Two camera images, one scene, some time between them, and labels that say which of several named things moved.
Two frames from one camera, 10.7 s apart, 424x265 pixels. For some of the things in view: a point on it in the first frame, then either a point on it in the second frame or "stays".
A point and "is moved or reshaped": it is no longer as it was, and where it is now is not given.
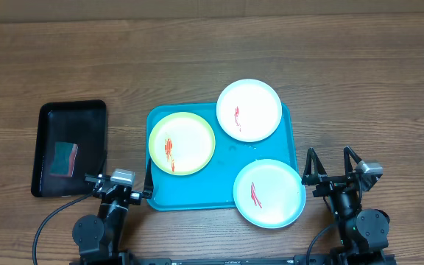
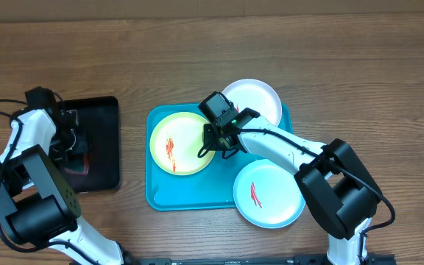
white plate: [249, 110] stays
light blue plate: [269, 193] stays
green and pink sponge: [63, 159] is moved or reshaped
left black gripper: [134, 198] → [60, 153]
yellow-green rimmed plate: [182, 143] stays
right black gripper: [332, 183] → [216, 141]
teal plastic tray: [212, 188] stays
